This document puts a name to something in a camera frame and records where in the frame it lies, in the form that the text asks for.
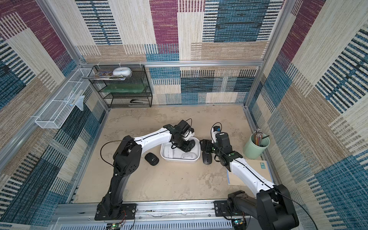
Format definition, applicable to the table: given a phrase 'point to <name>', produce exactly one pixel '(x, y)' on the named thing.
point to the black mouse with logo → (207, 157)
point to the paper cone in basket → (78, 100)
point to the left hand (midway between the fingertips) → (189, 148)
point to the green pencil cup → (252, 151)
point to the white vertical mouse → (168, 152)
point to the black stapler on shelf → (133, 101)
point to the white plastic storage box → (196, 149)
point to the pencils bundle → (258, 137)
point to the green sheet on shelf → (123, 88)
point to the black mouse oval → (190, 145)
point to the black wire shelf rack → (122, 100)
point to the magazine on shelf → (108, 75)
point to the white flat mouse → (189, 155)
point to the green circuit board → (116, 226)
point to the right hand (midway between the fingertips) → (205, 139)
